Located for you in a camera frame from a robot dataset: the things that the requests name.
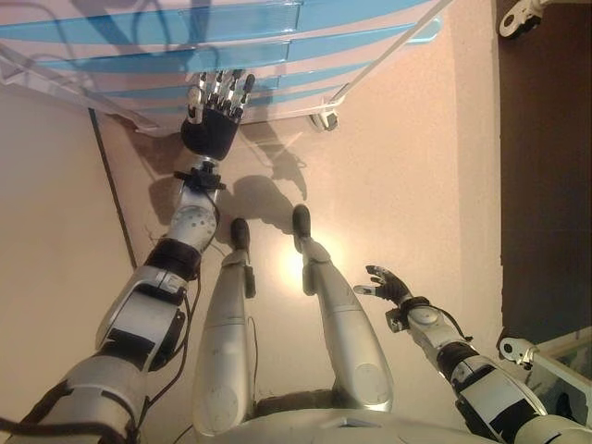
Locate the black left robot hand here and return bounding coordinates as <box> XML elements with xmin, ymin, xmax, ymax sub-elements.
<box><xmin>179</xmin><ymin>68</ymin><xmax>256</xmax><ymax>161</ymax></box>

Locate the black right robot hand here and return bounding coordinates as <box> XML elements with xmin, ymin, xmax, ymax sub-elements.
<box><xmin>353</xmin><ymin>265</ymin><xmax>413</xmax><ymax>307</ymax></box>

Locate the white medical cart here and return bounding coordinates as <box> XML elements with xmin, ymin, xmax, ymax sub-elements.
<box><xmin>0</xmin><ymin>0</ymin><xmax>452</xmax><ymax>135</ymax></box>

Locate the grey cart caster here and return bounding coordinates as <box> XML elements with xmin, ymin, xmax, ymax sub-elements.
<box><xmin>308</xmin><ymin>106</ymin><xmax>341</xmax><ymax>133</ymax></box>

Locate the white bed caster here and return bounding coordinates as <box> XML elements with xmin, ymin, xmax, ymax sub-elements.
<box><xmin>498</xmin><ymin>0</ymin><xmax>545</xmax><ymax>41</ymax></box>
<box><xmin>497</xmin><ymin>336</ymin><xmax>540</xmax><ymax>371</ymax></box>

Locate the white bin blue lid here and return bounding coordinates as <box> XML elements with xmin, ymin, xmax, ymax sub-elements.
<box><xmin>404</xmin><ymin>16</ymin><xmax>443</xmax><ymax>47</ymax></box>

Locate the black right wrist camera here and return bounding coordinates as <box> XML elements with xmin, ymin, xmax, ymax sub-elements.
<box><xmin>386</xmin><ymin>308</ymin><xmax>409</xmax><ymax>333</ymax></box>

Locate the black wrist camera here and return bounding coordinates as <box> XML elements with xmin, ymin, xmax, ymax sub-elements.
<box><xmin>173</xmin><ymin>166</ymin><xmax>228</xmax><ymax>191</ymax></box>
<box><xmin>386</xmin><ymin>308</ymin><xmax>409</xmax><ymax>333</ymax></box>

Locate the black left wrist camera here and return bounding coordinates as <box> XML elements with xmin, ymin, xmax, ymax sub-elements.
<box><xmin>173</xmin><ymin>166</ymin><xmax>228</xmax><ymax>191</ymax></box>

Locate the white bed frame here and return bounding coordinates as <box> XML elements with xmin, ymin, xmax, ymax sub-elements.
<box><xmin>522</xmin><ymin>323</ymin><xmax>592</xmax><ymax>403</ymax></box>

